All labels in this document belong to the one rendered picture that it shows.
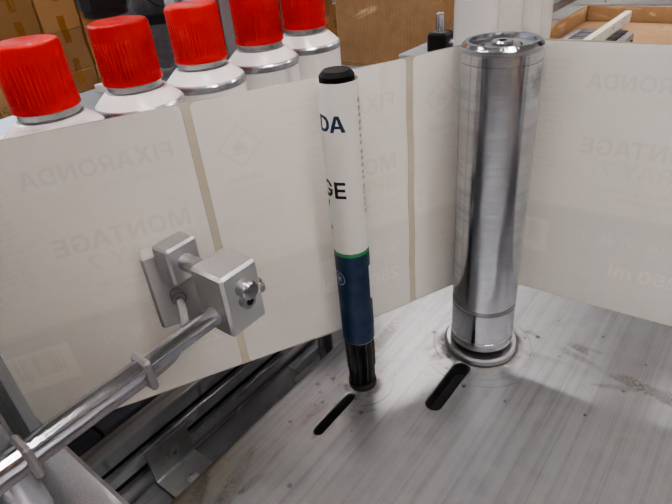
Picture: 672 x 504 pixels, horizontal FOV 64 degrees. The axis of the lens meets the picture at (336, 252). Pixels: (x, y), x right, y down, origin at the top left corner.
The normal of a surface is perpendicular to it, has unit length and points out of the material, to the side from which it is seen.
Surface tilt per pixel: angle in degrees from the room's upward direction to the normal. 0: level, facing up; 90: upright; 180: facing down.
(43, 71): 90
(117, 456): 90
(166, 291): 90
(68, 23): 92
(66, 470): 0
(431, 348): 0
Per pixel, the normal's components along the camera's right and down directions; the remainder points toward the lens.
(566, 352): -0.09, -0.84
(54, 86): 0.74, 0.29
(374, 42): -0.61, 0.47
